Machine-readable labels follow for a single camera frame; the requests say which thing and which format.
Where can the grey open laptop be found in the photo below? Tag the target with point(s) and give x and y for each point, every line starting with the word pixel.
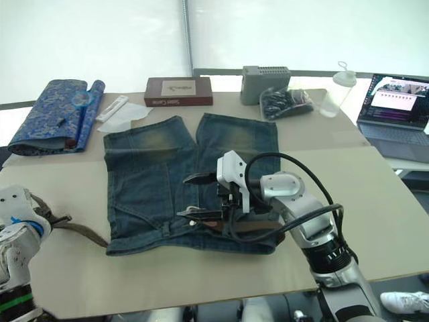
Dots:
pixel 392 120

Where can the blue denim shorts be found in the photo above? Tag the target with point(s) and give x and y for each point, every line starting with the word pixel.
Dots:
pixel 151 188

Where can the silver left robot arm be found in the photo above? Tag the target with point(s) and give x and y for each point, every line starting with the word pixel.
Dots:
pixel 15 248

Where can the clear plastic cup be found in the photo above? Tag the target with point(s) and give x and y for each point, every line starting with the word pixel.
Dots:
pixel 329 105

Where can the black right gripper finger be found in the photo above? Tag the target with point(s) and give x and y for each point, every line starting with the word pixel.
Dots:
pixel 199 179
pixel 197 214

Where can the brown rectangular box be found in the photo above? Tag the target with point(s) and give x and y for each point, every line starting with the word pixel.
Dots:
pixel 179 91

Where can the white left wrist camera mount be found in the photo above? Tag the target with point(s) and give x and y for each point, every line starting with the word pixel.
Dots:
pixel 16 204

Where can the silver vertical window pole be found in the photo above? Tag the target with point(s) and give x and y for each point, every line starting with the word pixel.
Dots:
pixel 187 33

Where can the blue magnifying glass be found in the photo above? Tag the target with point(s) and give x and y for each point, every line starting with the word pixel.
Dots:
pixel 83 100

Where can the blue brocade fabric roll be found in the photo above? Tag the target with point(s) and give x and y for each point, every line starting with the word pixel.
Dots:
pixel 50 117

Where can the brown braided belt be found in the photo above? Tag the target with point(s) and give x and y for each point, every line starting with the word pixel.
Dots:
pixel 87 233

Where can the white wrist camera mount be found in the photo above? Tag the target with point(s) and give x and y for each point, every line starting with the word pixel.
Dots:
pixel 16 204
pixel 231 167

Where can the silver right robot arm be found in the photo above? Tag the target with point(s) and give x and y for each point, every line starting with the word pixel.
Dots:
pixel 295 201

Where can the white slim pen case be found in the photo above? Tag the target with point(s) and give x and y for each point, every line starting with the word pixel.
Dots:
pixel 112 108

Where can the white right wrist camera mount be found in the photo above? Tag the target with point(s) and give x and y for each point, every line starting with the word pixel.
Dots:
pixel 231 167

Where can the black items plastic bag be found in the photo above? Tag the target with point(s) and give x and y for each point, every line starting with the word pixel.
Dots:
pixel 285 102

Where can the white sneaker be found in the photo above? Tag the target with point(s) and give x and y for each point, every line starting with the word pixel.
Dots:
pixel 405 300

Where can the white tissue paper sheet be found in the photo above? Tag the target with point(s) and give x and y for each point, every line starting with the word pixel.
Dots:
pixel 129 115

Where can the grey vented device box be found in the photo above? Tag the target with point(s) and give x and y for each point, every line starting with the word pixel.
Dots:
pixel 261 84

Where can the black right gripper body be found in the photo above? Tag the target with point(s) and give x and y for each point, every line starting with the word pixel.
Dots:
pixel 226 198

